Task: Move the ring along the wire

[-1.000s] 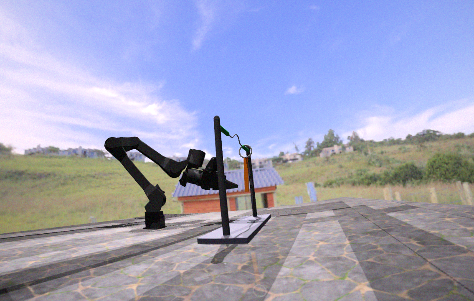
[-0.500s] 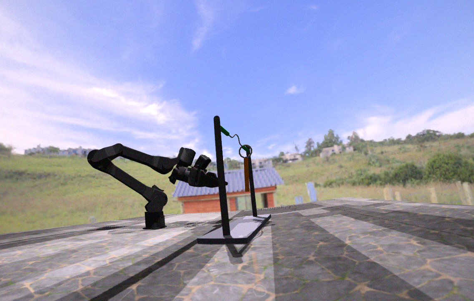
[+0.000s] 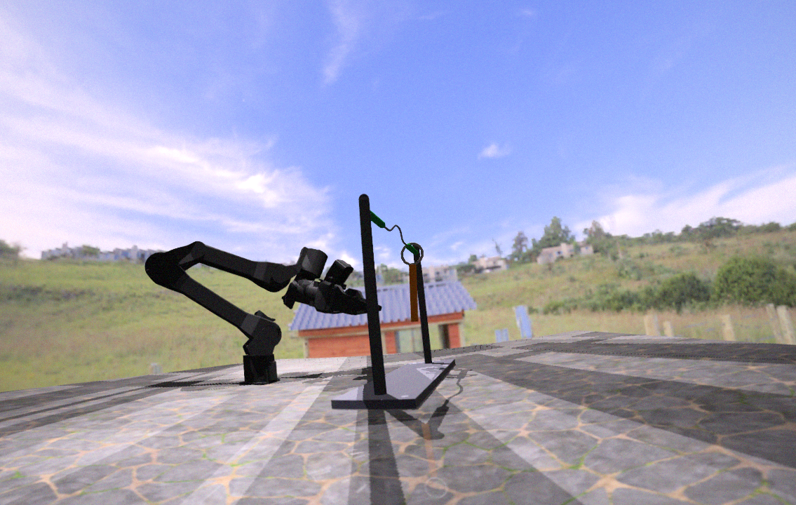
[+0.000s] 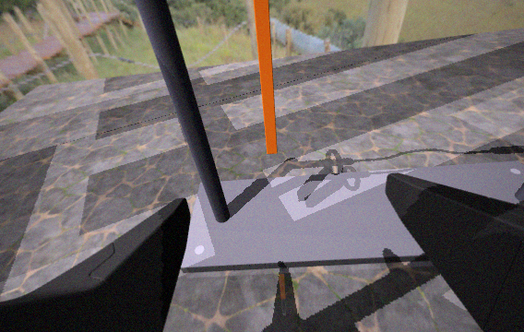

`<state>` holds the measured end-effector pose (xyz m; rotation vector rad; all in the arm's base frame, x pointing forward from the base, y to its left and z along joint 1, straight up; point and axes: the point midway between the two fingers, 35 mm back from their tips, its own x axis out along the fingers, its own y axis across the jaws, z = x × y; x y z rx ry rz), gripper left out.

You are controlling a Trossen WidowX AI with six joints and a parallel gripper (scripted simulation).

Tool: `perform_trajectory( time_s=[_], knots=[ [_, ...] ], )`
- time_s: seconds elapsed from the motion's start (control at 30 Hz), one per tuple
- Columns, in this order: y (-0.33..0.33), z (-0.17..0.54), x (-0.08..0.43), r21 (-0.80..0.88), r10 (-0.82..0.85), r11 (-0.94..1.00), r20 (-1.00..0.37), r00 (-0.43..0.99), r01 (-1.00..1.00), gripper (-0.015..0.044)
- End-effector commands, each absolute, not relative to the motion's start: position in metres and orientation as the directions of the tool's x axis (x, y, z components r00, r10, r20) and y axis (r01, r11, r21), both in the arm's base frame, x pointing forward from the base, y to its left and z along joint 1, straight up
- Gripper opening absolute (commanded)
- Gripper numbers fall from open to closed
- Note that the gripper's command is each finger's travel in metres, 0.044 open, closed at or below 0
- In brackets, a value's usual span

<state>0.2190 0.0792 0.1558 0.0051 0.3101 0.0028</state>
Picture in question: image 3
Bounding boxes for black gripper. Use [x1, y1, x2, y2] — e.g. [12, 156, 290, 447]
[306, 281, 367, 315]

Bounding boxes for orange bar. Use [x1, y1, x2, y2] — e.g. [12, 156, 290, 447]
[400, 242, 424, 321]

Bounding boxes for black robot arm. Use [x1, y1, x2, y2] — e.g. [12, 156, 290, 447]
[145, 241, 353, 385]

